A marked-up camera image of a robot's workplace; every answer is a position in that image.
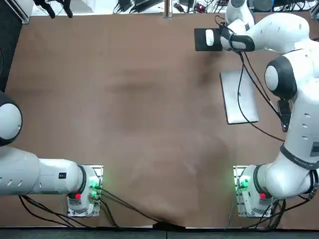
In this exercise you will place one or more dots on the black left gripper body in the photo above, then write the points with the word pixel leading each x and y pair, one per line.
pixel 41 1

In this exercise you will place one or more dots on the grey laptop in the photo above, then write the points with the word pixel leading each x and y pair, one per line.
pixel 231 94

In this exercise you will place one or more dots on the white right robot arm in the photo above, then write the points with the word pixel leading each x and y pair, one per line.
pixel 299 124

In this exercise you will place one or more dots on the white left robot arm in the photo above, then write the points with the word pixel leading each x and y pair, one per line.
pixel 37 174

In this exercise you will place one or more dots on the small black power adapter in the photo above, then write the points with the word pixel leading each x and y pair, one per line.
pixel 125 3

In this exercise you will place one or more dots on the grey power adapter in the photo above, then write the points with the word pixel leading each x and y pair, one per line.
pixel 147 2

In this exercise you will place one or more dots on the black device with red light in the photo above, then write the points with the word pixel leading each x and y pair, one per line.
pixel 200 8
pixel 179 7

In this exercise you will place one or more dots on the dark mouse pad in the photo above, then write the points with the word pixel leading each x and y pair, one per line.
pixel 200 42

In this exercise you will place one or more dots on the white computer mouse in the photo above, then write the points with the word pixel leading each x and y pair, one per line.
pixel 209 37

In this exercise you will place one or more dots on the aluminium frame rail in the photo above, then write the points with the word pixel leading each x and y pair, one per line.
pixel 23 17

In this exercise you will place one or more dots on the aluminium frame post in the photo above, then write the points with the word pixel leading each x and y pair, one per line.
pixel 167 10

